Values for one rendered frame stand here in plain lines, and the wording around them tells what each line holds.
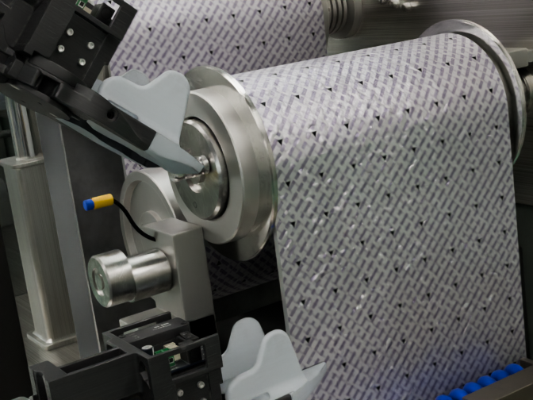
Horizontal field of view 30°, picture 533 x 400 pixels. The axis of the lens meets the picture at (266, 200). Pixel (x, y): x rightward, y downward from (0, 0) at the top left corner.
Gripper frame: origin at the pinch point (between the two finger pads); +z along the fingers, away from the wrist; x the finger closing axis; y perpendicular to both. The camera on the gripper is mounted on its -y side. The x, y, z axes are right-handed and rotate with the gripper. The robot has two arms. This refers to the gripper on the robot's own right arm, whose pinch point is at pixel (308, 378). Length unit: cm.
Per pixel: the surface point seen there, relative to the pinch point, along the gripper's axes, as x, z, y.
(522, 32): 5.3, 30.5, 21.1
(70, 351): 71, 7, -19
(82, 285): 41.3, -0.9, -0.9
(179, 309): 7.7, -5.8, 5.5
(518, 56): 3.6, 27.9, 19.4
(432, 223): -0.2, 13.1, 8.7
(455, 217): -0.3, 15.6, 8.6
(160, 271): 7.9, -6.7, 8.7
